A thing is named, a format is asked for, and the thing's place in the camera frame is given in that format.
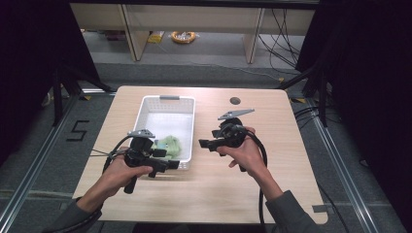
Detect black cable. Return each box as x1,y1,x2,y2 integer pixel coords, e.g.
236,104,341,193
90,135,134,175
239,128,270,227

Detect light green cloth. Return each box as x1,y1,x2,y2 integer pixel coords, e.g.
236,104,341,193
151,135,184,161

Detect person's left hand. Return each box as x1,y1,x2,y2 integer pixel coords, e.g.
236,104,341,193
101,147,155,199

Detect person's right hand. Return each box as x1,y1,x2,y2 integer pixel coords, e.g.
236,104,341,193
216,126,270,183

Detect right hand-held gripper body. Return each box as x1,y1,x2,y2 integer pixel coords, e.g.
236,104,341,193
217,108,256,173

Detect aluminium floor rail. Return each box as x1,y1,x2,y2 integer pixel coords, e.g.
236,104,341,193
309,96,381,233
0,92,81,229

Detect black metal stand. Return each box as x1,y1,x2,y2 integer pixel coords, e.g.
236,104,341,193
275,61,328,128
51,60,116,128

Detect black curtain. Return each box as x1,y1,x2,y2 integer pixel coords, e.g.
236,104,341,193
0,0,101,166
295,0,412,224

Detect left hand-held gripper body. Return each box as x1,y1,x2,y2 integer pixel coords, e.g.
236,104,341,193
122,128,170,195

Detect bundle of black cables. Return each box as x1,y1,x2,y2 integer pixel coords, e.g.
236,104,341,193
257,9,303,70

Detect white plastic basket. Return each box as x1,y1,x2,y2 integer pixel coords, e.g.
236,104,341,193
132,94,196,172

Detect yellow packet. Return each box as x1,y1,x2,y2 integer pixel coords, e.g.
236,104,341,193
147,30,165,45

